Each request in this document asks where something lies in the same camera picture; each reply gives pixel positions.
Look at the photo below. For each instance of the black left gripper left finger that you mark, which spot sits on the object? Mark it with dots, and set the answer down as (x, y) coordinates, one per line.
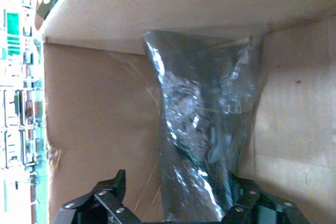
(105, 203)

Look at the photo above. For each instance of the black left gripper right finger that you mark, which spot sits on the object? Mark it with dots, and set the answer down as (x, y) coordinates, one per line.
(262, 208)

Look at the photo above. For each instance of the translucent grey antistatic bag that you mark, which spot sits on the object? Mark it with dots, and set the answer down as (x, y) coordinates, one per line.
(199, 108)

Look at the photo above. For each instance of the brown cardboard box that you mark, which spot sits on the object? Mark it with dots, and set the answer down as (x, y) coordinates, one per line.
(92, 103)

